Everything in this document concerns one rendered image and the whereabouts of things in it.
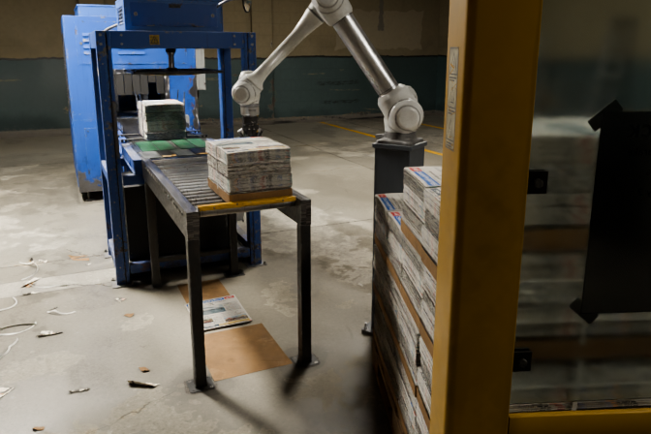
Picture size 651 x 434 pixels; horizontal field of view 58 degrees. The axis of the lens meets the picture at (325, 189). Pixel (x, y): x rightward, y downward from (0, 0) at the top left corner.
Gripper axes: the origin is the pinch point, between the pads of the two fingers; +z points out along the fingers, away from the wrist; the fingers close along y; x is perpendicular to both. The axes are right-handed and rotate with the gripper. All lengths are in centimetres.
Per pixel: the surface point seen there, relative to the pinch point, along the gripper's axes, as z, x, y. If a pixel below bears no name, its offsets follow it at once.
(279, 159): -5.2, -38.2, 1.0
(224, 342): 93, -6, -19
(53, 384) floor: 93, -12, -98
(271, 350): 93, -24, 0
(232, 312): 92, 24, -7
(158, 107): -11, 165, -18
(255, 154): -8.2, -38.7, -10.0
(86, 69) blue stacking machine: -33, 324, -57
